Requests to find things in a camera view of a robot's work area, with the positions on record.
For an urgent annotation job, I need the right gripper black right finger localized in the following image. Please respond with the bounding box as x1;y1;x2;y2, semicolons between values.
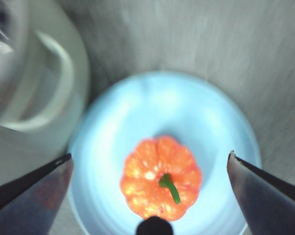
226;150;295;235

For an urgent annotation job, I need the orange toy pumpkin green stem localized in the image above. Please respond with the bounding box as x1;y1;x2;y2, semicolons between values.
119;136;203;222

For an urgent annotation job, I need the pale green electric steamer pot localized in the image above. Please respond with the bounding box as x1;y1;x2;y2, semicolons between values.
0;0;91;193

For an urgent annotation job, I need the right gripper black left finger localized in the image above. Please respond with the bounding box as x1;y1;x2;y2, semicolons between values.
0;153;74;235

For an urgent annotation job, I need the blue round plate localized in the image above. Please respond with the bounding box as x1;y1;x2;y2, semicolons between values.
68;70;263;235

